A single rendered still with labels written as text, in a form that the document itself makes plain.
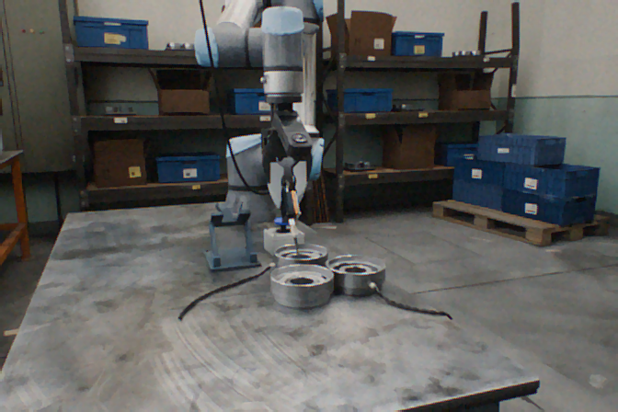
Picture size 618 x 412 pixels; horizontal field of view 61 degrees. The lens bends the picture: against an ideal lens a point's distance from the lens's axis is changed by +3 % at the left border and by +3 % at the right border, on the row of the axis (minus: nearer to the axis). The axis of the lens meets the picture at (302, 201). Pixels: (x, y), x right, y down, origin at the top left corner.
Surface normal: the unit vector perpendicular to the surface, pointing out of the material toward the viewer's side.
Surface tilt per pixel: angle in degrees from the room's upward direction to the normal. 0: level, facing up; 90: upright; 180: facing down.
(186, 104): 83
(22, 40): 90
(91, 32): 90
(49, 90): 90
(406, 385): 0
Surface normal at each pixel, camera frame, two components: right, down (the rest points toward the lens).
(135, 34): 0.39, 0.18
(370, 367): 0.00, -0.98
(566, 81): -0.94, 0.07
